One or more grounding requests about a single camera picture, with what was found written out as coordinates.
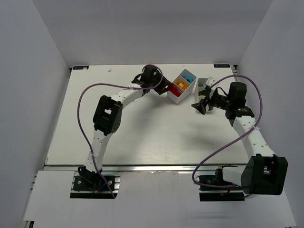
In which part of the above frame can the large red lego brick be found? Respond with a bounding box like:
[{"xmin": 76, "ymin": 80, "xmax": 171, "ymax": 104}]
[{"xmin": 167, "ymin": 85, "xmax": 181, "ymax": 97}]

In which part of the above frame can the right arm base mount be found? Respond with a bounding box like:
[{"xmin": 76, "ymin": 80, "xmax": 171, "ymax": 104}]
[{"xmin": 194, "ymin": 168, "xmax": 245, "ymax": 202}]

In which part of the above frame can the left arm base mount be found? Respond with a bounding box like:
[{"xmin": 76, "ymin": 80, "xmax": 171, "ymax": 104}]
[{"xmin": 70, "ymin": 175, "xmax": 121, "ymax": 200}]

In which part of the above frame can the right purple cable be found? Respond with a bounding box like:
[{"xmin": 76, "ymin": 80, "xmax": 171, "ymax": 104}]
[{"xmin": 191, "ymin": 75, "xmax": 264, "ymax": 198}]

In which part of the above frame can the blue table label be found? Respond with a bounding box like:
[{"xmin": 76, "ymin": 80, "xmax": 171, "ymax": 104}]
[
  {"xmin": 213, "ymin": 64, "xmax": 230, "ymax": 68},
  {"xmin": 72, "ymin": 66, "xmax": 89, "ymax": 70}
]

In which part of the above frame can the right blue table label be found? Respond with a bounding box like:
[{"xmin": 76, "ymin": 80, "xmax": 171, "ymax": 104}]
[{"xmin": 213, "ymin": 64, "xmax": 230, "ymax": 68}]

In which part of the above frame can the cyan small lego brick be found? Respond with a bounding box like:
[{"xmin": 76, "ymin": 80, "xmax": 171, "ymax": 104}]
[{"xmin": 180, "ymin": 74, "xmax": 189, "ymax": 79}]

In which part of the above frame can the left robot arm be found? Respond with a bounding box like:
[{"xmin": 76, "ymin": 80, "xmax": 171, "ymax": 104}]
[{"xmin": 77, "ymin": 65, "xmax": 173, "ymax": 192}]

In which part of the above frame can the left blue table label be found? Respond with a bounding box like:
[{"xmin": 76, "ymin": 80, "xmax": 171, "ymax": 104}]
[{"xmin": 72, "ymin": 66, "xmax": 89, "ymax": 70}]

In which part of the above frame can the upright white divided container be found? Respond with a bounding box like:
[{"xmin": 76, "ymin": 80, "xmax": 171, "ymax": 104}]
[{"xmin": 194, "ymin": 78, "xmax": 207, "ymax": 103}]

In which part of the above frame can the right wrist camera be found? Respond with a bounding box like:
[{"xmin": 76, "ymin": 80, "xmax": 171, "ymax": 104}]
[{"xmin": 205, "ymin": 77, "xmax": 217, "ymax": 89}]

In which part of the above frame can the cyan long lego brick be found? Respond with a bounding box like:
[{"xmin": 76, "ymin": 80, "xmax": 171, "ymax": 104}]
[{"xmin": 185, "ymin": 77, "xmax": 193, "ymax": 84}]

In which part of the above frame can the tilted white divided container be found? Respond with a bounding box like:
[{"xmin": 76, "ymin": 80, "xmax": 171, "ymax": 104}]
[{"xmin": 167, "ymin": 69, "xmax": 197, "ymax": 104}]

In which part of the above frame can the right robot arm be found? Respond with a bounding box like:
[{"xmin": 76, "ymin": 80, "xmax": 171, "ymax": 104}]
[{"xmin": 192, "ymin": 82, "xmax": 288, "ymax": 195}]

